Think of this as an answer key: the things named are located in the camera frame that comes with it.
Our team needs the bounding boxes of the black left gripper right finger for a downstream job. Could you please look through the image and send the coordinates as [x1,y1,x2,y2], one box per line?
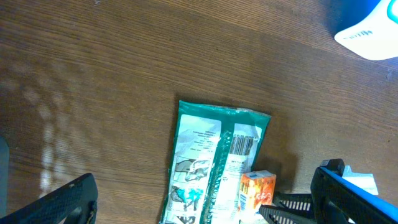
[310,159,397,224]

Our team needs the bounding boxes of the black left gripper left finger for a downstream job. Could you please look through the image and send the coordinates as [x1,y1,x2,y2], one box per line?
[1,173,98,224]

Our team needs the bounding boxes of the small orange box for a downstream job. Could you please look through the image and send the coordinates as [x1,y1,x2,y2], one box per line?
[238,170,277,222]

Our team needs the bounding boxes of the white barcode scanner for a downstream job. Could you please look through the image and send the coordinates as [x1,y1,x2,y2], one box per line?
[334,0,397,60]

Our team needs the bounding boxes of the grey plastic basket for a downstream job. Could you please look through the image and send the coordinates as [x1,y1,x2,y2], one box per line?
[259,192,317,224]

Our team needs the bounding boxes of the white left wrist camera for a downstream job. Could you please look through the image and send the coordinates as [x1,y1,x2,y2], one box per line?
[342,166,379,195]

